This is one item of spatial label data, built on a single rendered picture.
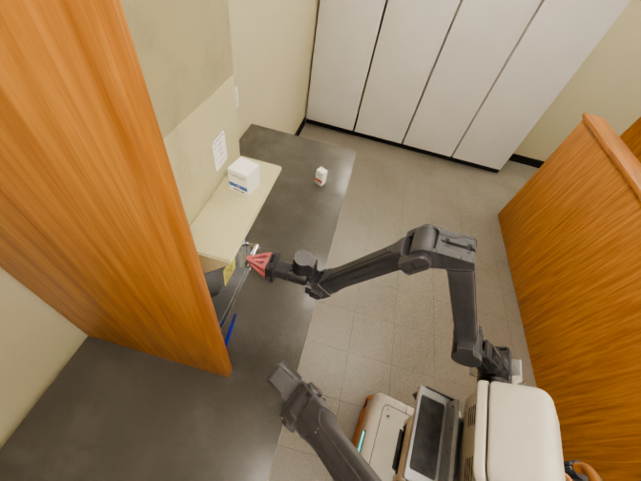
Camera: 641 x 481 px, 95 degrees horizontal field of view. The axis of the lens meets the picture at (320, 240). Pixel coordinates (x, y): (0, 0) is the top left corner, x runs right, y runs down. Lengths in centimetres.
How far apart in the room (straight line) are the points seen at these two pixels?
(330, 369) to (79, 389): 137
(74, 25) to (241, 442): 99
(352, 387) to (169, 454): 128
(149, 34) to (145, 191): 21
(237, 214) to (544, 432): 76
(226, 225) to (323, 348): 160
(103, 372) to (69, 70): 99
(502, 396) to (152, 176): 79
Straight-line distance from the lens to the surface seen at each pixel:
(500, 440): 81
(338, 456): 55
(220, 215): 67
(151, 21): 50
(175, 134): 56
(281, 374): 71
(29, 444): 123
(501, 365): 101
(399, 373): 223
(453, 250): 66
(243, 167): 69
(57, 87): 37
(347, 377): 211
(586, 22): 377
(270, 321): 115
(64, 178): 47
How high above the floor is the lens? 200
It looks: 51 degrees down
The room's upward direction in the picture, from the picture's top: 13 degrees clockwise
